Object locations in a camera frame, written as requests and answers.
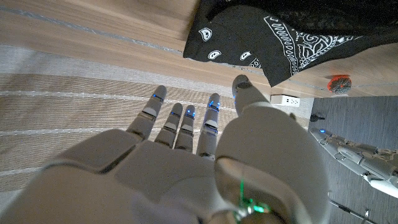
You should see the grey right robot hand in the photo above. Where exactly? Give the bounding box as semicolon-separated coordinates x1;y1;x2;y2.
0;74;330;224

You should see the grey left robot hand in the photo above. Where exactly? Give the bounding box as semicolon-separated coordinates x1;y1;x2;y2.
309;127;398;199

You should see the black paisley bandana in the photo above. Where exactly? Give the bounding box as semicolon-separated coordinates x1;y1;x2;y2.
182;0;398;88

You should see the dark door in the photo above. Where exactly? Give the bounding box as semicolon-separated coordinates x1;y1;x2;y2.
309;95;398;224

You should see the orange grey round object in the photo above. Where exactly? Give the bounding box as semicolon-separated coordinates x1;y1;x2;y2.
326;74;353;95

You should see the white power strip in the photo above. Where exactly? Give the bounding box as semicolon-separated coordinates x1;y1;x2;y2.
269;94;301;108

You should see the beige striped backdrop cloth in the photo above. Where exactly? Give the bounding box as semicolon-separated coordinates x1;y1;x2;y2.
0;45;312;203

